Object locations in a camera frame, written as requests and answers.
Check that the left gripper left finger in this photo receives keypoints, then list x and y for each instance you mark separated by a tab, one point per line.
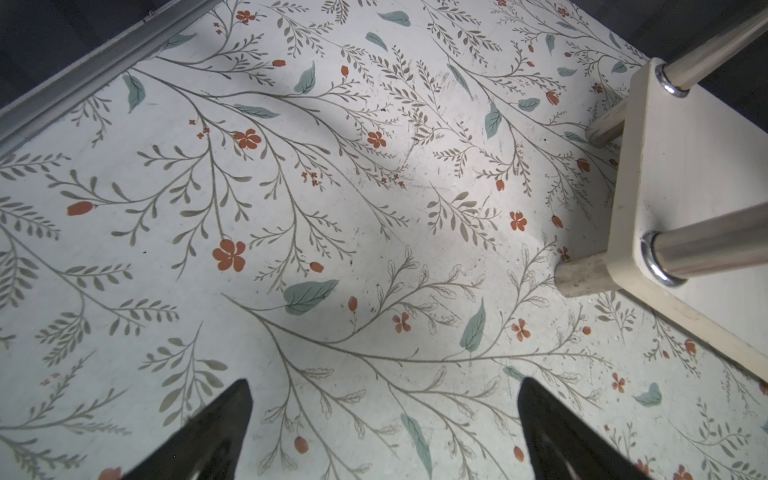
208	446

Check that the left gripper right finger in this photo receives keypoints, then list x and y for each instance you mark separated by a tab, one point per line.
561	445

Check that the white two-tier shelf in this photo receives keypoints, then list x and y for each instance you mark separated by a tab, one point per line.
688	232

